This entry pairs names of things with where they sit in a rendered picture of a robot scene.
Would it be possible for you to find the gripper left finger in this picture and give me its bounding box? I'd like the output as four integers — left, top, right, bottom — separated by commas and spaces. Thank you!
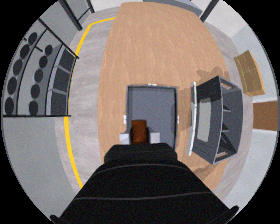
119, 127, 133, 144

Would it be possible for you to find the dark grey open-top crate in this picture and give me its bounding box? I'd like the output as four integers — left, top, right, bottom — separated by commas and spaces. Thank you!
192, 75, 243, 165

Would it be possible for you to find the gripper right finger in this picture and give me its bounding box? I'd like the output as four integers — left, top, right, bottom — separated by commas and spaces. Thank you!
147, 126, 160, 144

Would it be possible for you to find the brown bottle with cream label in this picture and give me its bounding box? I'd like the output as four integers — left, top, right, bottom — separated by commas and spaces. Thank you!
131, 120, 149, 144

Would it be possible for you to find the dark grey tray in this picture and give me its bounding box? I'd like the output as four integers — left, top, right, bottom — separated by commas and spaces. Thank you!
126, 85, 178, 151

